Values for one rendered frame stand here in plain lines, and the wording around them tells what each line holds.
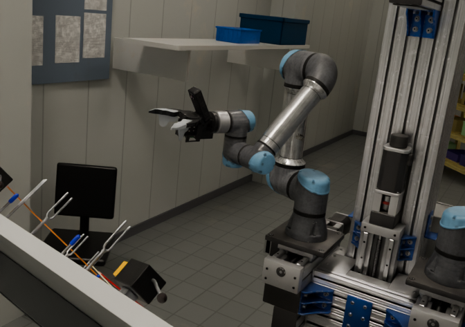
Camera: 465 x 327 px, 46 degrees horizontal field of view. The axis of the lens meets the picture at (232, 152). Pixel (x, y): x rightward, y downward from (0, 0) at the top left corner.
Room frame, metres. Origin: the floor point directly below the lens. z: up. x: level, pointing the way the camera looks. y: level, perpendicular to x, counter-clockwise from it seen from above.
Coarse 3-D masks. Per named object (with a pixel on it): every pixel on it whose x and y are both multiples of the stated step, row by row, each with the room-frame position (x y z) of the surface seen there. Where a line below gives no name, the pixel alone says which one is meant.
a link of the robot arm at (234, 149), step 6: (228, 138) 1.77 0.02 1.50; (234, 138) 1.76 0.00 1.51; (240, 138) 1.77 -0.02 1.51; (228, 144) 1.77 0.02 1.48; (234, 144) 1.76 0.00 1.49; (240, 144) 1.75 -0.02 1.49; (228, 150) 1.76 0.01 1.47; (234, 150) 1.74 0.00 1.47; (228, 156) 1.77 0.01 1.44; (234, 156) 1.74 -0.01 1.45; (228, 162) 1.77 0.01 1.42; (234, 162) 1.76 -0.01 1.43
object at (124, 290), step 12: (132, 264) 0.72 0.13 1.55; (144, 264) 0.70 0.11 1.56; (120, 276) 0.71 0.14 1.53; (132, 276) 0.69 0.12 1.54; (144, 276) 0.69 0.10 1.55; (156, 276) 0.70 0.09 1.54; (132, 288) 0.67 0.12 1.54; (144, 288) 0.68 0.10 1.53; (156, 288) 0.67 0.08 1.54; (144, 300) 0.68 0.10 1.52
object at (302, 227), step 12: (300, 216) 1.80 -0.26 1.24; (312, 216) 1.79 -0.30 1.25; (324, 216) 1.82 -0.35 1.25; (288, 228) 1.83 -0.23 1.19; (300, 228) 1.79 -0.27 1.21; (312, 228) 1.79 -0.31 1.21; (324, 228) 1.81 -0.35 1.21; (300, 240) 1.78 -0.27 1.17; (312, 240) 1.78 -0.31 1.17; (324, 240) 1.80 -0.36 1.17
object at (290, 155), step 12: (288, 60) 1.95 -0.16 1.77; (300, 60) 1.90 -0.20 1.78; (288, 72) 1.93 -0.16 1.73; (300, 72) 1.88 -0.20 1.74; (288, 84) 1.93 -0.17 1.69; (300, 84) 1.90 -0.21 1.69; (288, 96) 1.95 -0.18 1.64; (300, 132) 1.92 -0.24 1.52; (288, 144) 1.92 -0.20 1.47; (300, 144) 1.93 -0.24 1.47; (288, 156) 1.92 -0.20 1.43; (300, 156) 1.94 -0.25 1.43; (276, 168) 1.93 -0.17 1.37; (288, 168) 1.91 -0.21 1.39; (300, 168) 1.92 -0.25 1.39; (276, 180) 1.92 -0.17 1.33; (288, 180) 1.88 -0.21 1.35; (276, 192) 1.95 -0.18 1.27
